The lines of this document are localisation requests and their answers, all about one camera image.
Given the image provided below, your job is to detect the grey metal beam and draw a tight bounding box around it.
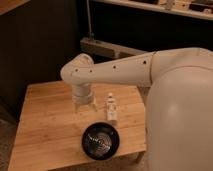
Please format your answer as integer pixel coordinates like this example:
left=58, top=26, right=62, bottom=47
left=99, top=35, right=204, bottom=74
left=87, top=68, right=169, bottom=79
left=80, top=37, right=144, bottom=59

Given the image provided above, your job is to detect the metal pole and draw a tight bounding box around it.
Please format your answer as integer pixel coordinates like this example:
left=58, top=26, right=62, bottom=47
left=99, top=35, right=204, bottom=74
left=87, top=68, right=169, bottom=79
left=86, top=0, right=94, bottom=40

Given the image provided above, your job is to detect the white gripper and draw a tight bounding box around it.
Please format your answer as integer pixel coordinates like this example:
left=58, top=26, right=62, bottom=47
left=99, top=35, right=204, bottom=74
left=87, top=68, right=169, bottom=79
left=72, top=84, right=97, bottom=113

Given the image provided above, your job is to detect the wooden table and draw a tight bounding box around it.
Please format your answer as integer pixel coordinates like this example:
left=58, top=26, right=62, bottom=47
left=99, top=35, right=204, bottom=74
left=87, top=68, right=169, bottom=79
left=8, top=81, right=146, bottom=171

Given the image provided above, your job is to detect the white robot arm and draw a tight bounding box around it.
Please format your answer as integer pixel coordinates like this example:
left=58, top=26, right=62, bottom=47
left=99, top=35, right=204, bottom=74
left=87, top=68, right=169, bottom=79
left=60, top=47, right=213, bottom=171

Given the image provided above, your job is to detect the black ceramic bowl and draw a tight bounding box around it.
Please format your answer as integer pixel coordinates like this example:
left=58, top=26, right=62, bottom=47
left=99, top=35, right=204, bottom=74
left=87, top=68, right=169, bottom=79
left=81, top=122, right=120, bottom=160

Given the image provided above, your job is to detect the small white bottle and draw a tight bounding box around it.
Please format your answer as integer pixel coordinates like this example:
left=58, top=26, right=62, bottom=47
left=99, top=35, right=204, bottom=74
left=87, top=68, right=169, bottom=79
left=106, top=93, right=117, bottom=121

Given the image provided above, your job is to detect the wooden shelf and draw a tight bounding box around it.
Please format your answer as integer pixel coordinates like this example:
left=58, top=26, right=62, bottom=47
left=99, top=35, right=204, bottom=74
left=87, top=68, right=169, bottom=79
left=94, top=0, right=213, bottom=21

